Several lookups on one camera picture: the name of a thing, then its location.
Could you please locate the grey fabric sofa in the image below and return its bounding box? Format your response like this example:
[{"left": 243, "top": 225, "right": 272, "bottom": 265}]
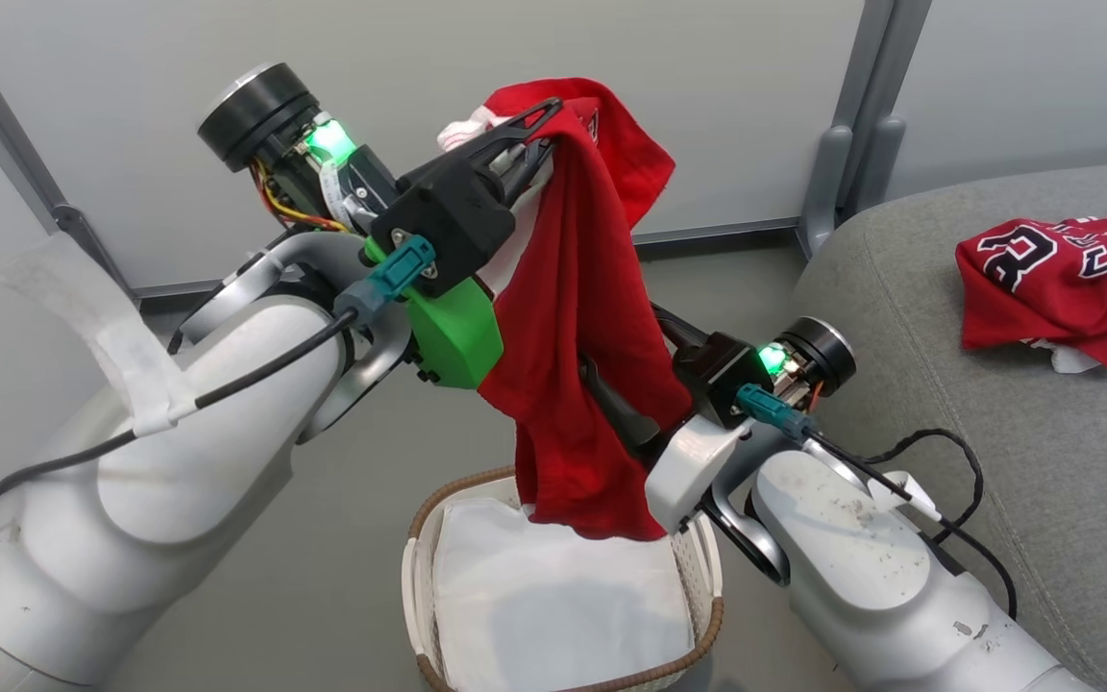
[{"left": 788, "top": 159, "right": 1107, "bottom": 692}]

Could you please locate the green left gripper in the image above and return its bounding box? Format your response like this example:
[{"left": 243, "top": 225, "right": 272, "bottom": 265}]
[{"left": 196, "top": 62, "right": 565, "bottom": 392}]

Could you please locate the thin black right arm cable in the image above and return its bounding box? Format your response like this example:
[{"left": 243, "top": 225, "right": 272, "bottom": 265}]
[{"left": 803, "top": 428, "right": 1020, "bottom": 621}]

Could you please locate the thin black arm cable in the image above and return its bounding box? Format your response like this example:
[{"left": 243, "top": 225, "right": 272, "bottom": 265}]
[
  {"left": 0, "top": 306, "right": 362, "bottom": 525},
  {"left": 803, "top": 428, "right": 1020, "bottom": 621}
]

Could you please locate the small white cable strap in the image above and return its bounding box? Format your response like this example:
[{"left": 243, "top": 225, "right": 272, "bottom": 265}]
[{"left": 865, "top": 470, "right": 945, "bottom": 526}]

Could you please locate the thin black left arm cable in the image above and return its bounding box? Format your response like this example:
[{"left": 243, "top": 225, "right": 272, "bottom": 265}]
[{"left": 0, "top": 306, "right": 362, "bottom": 525}]

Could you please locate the red jersey with lettering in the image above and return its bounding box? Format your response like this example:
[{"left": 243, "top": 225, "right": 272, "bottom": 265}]
[{"left": 955, "top": 215, "right": 1107, "bottom": 376}]

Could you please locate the white fabric basket liner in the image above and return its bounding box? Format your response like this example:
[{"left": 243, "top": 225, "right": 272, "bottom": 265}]
[{"left": 430, "top": 495, "right": 697, "bottom": 692}]

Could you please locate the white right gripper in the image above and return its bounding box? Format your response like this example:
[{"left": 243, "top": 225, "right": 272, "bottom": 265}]
[{"left": 580, "top": 304, "right": 859, "bottom": 536}]

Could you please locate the red cloth garment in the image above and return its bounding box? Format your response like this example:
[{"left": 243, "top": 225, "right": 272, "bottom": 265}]
[{"left": 436, "top": 77, "right": 697, "bottom": 542}]

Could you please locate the teal cable connector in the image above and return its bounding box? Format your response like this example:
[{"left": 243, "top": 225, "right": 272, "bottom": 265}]
[
  {"left": 736, "top": 383, "right": 816, "bottom": 444},
  {"left": 334, "top": 235, "right": 438, "bottom": 325}
]

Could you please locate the grey metal partition post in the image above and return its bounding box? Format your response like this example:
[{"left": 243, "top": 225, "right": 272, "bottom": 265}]
[
  {"left": 0, "top": 5, "right": 143, "bottom": 301},
  {"left": 799, "top": 0, "right": 934, "bottom": 259}
]

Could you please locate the white basket with brown rim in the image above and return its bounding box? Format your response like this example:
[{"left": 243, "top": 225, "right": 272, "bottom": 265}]
[{"left": 401, "top": 466, "right": 726, "bottom": 692}]

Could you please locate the long white fabric strap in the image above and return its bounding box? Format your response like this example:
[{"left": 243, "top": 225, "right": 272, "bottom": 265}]
[{"left": 0, "top": 234, "right": 201, "bottom": 439}]

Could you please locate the grey metal partition floor rail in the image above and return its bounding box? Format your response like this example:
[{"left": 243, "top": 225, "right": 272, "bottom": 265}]
[{"left": 131, "top": 217, "right": 804, "bottom": 301}]

